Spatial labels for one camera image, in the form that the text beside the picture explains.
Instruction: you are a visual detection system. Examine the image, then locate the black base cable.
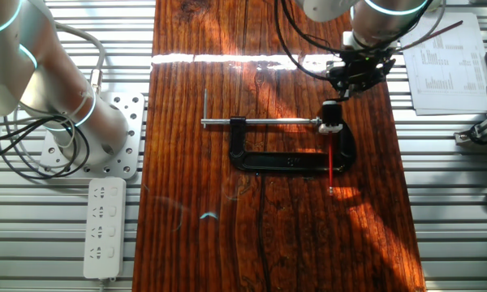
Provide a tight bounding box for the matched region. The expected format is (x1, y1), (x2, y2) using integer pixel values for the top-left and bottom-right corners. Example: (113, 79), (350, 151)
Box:
(0, 114), (91, 179)

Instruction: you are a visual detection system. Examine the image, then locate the grey base cable with connector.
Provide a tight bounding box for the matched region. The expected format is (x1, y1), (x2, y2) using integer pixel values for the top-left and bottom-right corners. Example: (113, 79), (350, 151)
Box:
(54, 22), (107, 97)

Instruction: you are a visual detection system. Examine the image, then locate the plain white paper sheet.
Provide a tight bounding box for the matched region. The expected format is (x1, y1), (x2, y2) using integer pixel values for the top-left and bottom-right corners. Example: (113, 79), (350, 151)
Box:
(412, 105), (487, 118)

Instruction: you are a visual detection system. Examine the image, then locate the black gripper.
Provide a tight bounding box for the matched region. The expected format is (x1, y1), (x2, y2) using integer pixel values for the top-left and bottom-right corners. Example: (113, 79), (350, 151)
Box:
(326, 50), (395, 101)

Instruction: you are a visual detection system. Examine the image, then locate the dark red pencil with eraser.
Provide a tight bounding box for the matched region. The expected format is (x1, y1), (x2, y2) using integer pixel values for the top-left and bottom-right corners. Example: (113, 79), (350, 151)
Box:
(400, 19), (464, 53)

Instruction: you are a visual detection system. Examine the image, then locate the white pencil holder block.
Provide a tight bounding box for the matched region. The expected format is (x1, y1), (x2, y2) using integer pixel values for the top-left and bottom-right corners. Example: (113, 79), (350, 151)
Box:
(318, 122), (345, 135)

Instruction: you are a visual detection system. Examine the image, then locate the printed white paper sheet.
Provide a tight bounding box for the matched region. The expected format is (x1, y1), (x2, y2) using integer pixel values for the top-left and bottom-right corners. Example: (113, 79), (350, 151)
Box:
(400, 11), (487, 111)

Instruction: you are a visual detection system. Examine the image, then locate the black cylindrical pencil sharpener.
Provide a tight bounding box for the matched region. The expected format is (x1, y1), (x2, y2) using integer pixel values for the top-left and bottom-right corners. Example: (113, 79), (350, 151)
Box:
(321, 100), (343, 126)

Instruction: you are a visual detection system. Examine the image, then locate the brown wooden board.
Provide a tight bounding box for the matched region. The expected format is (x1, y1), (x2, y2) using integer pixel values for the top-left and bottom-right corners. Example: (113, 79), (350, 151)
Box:
(131, 0), (427, 292)

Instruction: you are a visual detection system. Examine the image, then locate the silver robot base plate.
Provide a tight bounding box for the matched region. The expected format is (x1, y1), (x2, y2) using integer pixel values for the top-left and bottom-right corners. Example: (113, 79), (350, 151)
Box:
(39, 91), (146, 180)

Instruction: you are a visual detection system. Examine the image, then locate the white power strip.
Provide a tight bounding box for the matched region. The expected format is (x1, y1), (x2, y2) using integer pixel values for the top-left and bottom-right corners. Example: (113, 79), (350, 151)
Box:
(83, 177), (127, 281)

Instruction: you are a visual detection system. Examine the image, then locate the black metal C-clamp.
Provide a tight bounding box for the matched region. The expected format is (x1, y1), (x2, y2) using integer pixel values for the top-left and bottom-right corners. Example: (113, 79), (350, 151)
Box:
(200, 88), (357, 174)

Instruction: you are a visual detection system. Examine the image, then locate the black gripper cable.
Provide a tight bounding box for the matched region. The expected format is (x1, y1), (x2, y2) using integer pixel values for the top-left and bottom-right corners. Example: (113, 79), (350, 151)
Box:
(281, 0), (350, 56)
(273, 0), (338, 82)

